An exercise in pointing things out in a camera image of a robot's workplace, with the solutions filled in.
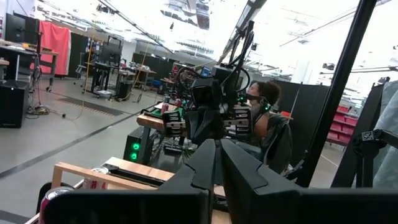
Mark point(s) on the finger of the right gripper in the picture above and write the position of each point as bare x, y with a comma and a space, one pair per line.
237, 119
174, 124

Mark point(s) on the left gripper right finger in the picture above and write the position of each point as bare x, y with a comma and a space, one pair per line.
280, 208

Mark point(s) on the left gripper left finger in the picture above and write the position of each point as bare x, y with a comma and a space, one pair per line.
140, 208

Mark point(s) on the red and white soda can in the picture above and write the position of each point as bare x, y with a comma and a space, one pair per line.
57, 191

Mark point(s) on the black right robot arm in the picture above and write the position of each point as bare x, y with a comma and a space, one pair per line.
224, 73

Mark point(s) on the person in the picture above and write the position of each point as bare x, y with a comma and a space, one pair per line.
267, 91

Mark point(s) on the black computer with green lights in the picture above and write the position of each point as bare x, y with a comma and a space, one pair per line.
133, 140

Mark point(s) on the office chair with grey cover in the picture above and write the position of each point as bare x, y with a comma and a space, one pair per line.
280, 140

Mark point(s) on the black room partition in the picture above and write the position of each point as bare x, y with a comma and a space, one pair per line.
308, 118

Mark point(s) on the background desk with monitor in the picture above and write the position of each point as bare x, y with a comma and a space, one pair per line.
109, 54

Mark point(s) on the red storage bins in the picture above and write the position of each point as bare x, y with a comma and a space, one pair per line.
342, 127

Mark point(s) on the red cloth curtain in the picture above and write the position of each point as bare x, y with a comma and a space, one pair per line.
54, 46

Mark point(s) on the grey cloth cover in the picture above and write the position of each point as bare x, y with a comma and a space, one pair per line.
388, 109

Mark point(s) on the black computer tower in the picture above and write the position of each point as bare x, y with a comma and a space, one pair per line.
14, 104

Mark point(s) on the black monitor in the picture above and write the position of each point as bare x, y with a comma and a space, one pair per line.
18, 28

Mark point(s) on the black aluminium table frame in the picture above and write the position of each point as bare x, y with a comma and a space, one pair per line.
136, 177

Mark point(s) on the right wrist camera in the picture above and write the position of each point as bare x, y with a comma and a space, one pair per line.
203, 91

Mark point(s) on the black rig upright post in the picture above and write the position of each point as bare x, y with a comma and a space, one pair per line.
335, 93

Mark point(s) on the black clamp bracket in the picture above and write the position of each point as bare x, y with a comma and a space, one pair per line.
368, 137

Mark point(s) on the black rig side post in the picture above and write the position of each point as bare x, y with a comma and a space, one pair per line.
370, 109

